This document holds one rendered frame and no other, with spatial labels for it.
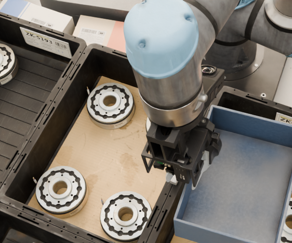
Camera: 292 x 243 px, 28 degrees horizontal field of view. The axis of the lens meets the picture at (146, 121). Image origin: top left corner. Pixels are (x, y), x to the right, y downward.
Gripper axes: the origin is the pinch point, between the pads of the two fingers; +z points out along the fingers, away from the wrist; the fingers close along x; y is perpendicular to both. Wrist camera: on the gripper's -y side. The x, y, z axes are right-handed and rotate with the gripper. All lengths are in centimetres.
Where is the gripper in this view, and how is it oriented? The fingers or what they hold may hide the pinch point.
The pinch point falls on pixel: (194, 164)
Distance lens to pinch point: 89.1
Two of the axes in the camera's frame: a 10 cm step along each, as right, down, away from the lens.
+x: 9.1, 2.5, -3.2
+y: -3.8, 8.2, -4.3
